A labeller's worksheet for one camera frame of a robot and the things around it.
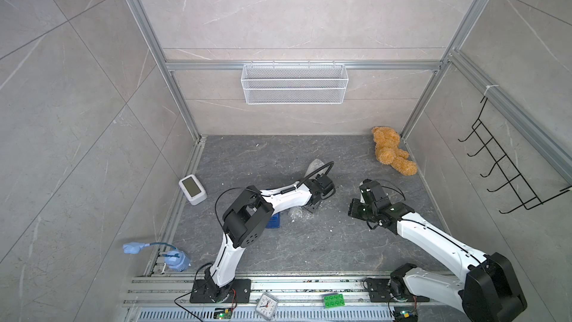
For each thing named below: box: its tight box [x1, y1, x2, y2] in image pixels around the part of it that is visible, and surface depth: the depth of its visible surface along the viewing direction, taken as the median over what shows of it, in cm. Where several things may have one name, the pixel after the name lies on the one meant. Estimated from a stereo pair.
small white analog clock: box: [254, 292, 279, 321], surface depth 70 cm
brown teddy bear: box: [372, 125, 418, 176], surface depth 103 cm
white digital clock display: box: [178, 173, 208, 206], surface depth 97 cm
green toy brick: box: [323, 293, 345, 309], surface depth 70 cm
